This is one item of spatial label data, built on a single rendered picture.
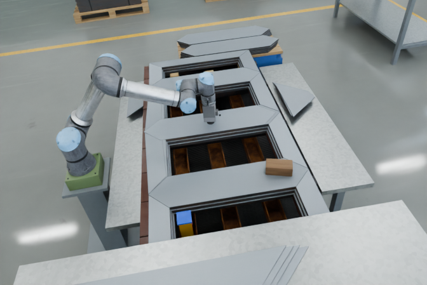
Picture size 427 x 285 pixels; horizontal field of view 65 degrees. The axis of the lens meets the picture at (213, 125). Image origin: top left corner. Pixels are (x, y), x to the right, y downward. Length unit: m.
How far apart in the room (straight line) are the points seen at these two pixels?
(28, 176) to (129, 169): 1.47
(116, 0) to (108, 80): 4.47
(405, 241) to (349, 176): 0.61
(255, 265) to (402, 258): 0.44
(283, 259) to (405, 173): 2.02
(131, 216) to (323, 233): 0.95
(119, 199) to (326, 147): 1.13
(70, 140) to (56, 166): 1.47
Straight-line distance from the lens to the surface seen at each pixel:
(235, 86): 2.18
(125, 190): 1.87
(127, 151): 2.08
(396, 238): 1.26
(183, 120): 1.90
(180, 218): 1.43
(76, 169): 1.90
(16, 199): 3.15
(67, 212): 2.84
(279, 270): 1.10
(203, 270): 1.09
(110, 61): 1.66
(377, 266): 1.19
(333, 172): 1.80
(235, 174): 1.58
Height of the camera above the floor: 2.04
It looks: 40 degrees down
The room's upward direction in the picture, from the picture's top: 5 degrees counter-clockwise
